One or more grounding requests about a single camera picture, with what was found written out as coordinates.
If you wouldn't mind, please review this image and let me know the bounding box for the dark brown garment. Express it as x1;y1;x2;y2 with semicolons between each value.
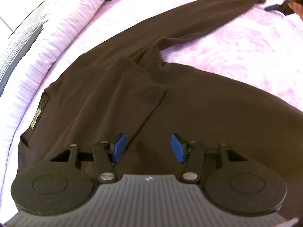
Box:
17;0;302;218

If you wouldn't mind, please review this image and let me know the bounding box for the person's hand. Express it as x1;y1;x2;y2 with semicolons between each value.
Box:
288;0;303;20

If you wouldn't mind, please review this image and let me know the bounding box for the pink floral blanket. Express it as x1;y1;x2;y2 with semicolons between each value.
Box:
1;0;302;222

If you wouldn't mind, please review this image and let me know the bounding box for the grey striped pillow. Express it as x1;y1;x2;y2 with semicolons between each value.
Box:
1;20;47;95

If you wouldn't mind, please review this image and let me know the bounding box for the lilac folded duvet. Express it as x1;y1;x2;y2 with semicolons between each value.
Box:
0;0;143;147

